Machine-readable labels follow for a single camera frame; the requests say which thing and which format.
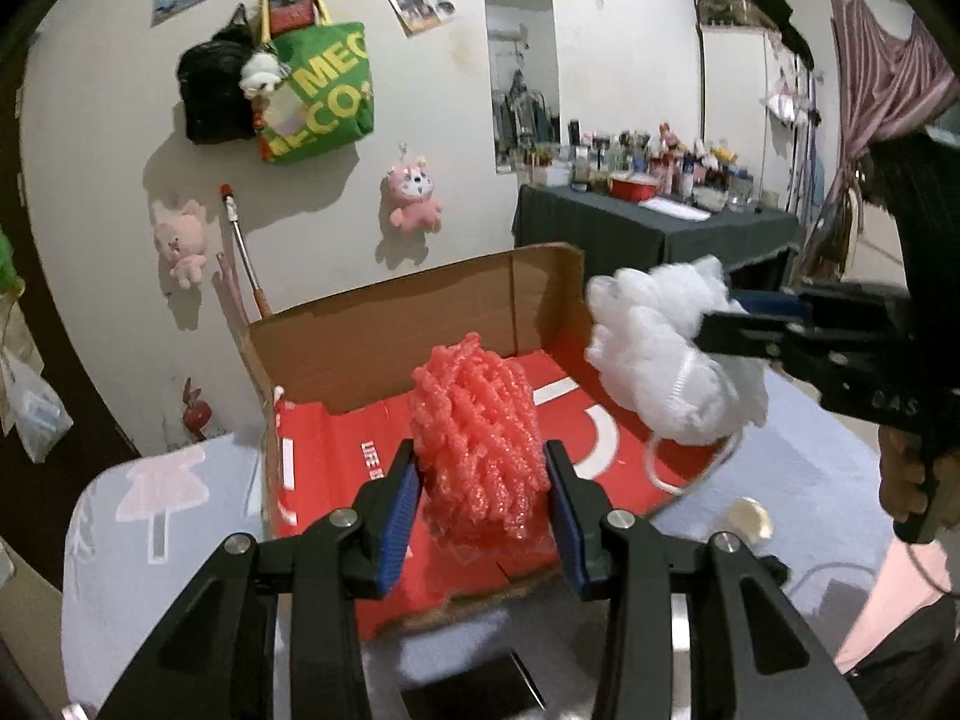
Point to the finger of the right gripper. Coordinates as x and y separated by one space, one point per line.
751 336
770 303

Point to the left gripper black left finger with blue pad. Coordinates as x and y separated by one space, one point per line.
212 655

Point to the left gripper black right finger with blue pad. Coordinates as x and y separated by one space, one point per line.
751 653

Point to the white mesh bath loofah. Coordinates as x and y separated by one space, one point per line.
642 343

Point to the coral pink mesh loofah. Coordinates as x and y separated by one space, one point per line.
480 452

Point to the person's right hand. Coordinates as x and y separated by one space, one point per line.
901 476

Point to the small cream round object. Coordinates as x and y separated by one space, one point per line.
747 518

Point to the table with dark cloth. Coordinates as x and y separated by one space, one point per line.
756 246

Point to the light blue fleece blanket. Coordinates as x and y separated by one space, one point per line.
816 479

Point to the red bowl on table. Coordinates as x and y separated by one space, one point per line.
633 187

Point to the black patterned tin box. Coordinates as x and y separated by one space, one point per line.
498 688

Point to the white wardrobe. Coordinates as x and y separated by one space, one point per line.
759 105

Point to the pink curtain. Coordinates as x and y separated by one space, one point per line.
888 86

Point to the white plastic bag hanging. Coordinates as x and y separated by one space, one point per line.
32 408

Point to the red-lined cardboard box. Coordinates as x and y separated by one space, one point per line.
408 427

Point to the green plush on door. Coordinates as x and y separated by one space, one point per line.
10 281

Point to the pale pink pig plush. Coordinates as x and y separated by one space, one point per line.
180 238

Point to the green tote bag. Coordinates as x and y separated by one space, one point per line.
327 100

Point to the red figurine by wall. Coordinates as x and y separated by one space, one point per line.
197 413

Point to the pink bear plush on wall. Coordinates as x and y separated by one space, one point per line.
409 193

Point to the red-tipped stick handle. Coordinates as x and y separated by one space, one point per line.
232 215

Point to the wall mirror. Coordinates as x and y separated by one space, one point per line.
525 88

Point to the small white plush keychain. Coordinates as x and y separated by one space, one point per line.
262 75

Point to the black bag on wall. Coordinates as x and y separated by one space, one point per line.
215 108

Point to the red picture frame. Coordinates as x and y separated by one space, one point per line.
288 15

